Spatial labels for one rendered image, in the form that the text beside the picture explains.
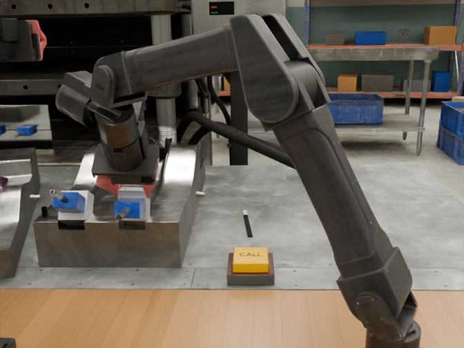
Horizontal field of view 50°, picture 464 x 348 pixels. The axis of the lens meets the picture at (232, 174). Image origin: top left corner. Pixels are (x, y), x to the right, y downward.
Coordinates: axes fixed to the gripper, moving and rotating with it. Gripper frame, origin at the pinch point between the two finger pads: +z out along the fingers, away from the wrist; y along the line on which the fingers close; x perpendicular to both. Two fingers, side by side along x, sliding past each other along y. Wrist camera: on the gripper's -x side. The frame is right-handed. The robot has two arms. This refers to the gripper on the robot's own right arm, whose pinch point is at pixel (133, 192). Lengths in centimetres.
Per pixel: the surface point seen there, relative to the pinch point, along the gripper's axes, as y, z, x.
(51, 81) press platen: 43, 36, -71
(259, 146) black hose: -24, 32, -42
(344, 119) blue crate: -115, 244, -276
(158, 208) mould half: -3.7, 5.8, -0.7
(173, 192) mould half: -5.1, 12.0, -9.4
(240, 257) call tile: -19.1, 4.8, 9.7
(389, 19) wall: -225, 321, -558
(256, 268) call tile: -21.8, 4.4, 11.9
